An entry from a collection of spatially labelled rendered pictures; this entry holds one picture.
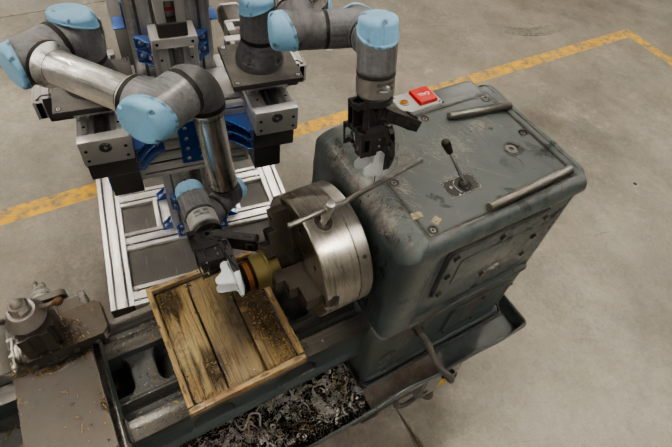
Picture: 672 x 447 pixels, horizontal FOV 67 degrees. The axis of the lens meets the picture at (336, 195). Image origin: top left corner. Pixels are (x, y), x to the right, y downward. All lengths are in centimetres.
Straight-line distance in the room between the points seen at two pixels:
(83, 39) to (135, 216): 118
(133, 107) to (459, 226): 74
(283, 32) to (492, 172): 63
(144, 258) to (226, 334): 105
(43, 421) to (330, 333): 67
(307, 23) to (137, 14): 80
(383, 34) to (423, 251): 46
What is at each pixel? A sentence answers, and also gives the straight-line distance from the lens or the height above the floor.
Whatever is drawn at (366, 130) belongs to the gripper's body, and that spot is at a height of 146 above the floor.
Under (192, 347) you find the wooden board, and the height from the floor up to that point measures 89.
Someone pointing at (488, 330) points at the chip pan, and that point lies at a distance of 191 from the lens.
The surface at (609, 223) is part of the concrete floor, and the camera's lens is 329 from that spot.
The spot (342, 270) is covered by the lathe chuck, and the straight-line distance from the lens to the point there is 114.
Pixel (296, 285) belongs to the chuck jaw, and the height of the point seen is 110.
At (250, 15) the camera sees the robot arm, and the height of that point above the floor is 135.
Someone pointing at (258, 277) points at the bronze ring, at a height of 111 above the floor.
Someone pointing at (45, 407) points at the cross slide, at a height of 97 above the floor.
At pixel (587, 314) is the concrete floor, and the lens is 283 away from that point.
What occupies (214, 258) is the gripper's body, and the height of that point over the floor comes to 112.
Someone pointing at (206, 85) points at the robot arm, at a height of 140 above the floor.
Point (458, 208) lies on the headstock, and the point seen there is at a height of 126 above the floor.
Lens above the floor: 213
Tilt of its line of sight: 49 degrees down
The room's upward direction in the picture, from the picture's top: 9 degrees clockwise
